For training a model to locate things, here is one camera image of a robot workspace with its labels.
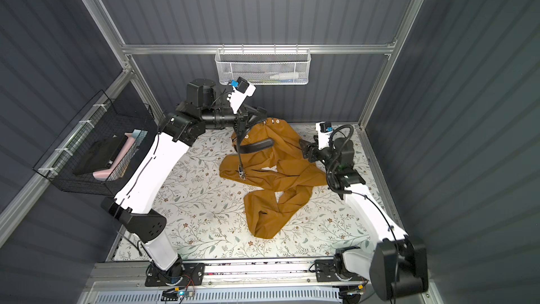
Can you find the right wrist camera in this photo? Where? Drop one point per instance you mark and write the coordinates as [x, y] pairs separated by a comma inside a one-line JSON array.
[[324, 131]]

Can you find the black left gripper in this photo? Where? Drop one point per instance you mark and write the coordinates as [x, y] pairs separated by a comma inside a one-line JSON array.
[[244, 122]]

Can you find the black wire wall basket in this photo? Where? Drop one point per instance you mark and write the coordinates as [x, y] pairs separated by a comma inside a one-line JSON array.
[[108, 117]]

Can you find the pink handle tool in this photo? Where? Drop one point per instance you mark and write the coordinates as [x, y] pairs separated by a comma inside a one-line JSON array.
[[129, 145]]

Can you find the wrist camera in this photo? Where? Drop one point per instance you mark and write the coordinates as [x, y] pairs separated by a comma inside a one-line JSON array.
[[324, 131], [242, 89]]

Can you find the black flat item in basket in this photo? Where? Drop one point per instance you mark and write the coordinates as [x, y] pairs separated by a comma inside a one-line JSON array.
[[98, 157]]

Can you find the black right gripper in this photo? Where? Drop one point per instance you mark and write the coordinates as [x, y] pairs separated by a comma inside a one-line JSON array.
[[312, 150]]

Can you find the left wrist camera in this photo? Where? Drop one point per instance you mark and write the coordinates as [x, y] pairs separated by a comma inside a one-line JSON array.
[[242, 89]]

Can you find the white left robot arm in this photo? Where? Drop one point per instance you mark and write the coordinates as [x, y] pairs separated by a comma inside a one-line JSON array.
[[202, 110]]

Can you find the mustard brown trousers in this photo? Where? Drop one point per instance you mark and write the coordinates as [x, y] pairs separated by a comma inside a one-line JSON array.
[[283, 178]]

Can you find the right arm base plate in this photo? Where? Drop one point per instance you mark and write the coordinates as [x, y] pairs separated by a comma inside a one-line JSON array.
[[327, 270]]

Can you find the black leather belt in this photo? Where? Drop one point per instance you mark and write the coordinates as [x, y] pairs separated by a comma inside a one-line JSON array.
[[248, 149]]

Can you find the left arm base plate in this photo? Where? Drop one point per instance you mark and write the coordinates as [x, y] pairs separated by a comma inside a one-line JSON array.
[[180, 274]]

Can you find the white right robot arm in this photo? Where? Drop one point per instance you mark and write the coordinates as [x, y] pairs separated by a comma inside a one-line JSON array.
[[398, 266]]

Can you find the white wire mesh basket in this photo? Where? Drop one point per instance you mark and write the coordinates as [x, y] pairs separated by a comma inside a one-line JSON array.
[[264, 68]]

